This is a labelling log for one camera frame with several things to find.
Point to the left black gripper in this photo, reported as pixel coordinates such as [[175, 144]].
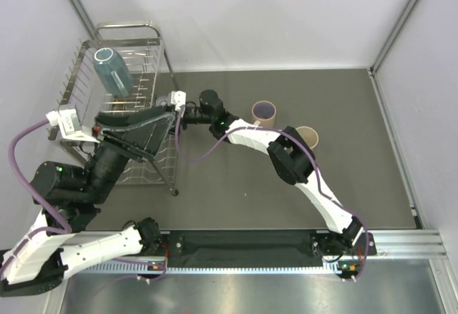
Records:
[[147, 131]]

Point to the clear glass cup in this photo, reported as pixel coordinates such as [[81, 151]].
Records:
[[162, 101]]

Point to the teal ceramic mug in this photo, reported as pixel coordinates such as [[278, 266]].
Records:
[[113, 72]]

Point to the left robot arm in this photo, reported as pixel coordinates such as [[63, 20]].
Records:
[[44, 258]]

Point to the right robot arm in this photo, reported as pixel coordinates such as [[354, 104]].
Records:
[[292, 159]]

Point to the steel dish rack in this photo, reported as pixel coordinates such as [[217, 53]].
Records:
[[92, 182]]

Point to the pink mug lavender inside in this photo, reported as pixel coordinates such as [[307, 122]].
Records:
[[264, 113]]

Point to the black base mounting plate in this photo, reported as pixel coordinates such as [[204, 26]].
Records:
[[257, 248]]

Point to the beige plastic cup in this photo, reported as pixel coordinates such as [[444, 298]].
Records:
[[309, 136]]

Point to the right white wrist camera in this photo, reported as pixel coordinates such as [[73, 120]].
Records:
[[176, 99]]

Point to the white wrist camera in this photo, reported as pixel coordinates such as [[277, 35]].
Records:
[[176, 99], [69, 125]]

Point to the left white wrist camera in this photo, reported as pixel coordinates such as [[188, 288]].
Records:
[[69, 125]]

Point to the grey slotted cable duct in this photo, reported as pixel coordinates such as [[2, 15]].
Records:
[[323, 268]]

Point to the left aluminium frame post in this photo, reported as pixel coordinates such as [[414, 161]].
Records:
[[83, 17]]

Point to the aluminium frame post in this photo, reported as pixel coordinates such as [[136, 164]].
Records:
[[83, 17], [406, 12]]

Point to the right aluminium frame post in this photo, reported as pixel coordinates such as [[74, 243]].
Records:
[[406, 12]]

